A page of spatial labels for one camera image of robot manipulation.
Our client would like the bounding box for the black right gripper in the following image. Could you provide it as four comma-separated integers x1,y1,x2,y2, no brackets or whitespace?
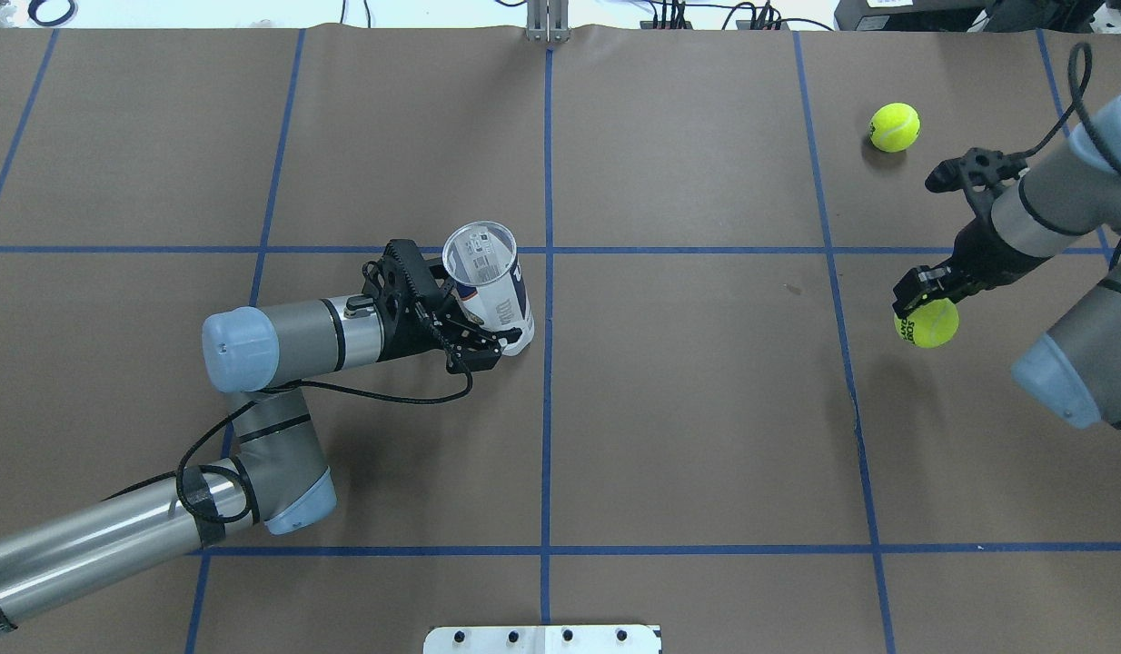
892,218,1049,319

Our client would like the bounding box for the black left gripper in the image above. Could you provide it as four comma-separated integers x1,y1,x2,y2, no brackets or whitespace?
373,239,527,375

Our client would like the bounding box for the yellow tennis ball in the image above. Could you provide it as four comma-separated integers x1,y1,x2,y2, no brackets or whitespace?
893,300,960,349
868,103,921,154

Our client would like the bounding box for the tennis ball can holder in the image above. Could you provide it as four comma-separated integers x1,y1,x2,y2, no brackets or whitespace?
441,221,535,356

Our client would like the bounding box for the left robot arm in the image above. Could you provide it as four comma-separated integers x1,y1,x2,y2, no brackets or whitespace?
0,239,535,637

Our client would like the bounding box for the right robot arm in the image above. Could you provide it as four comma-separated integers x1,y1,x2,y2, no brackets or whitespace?
891,93,1121,431

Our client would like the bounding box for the brown paper table cover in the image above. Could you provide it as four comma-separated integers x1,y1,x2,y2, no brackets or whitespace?
0,25,1121,653

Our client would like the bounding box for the blue tape roll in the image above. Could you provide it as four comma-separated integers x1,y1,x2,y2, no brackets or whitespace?
26,0,78,29

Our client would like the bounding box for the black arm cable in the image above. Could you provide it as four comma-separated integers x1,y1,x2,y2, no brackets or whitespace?
102,300,475,528

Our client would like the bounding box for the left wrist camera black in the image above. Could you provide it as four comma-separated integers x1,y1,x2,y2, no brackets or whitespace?
362,256,410,303

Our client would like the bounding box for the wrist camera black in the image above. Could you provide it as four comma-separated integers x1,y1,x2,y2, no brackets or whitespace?
362,256,410,303
923,147,1029,218

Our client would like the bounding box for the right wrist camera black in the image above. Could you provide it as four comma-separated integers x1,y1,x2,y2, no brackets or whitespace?
923,147,1029,218

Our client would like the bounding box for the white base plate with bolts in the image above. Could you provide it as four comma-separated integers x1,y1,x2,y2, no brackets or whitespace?
421,624,664,653

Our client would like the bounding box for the aluminium frame post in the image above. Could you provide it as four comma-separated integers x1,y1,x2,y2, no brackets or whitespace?
524,0,571,45

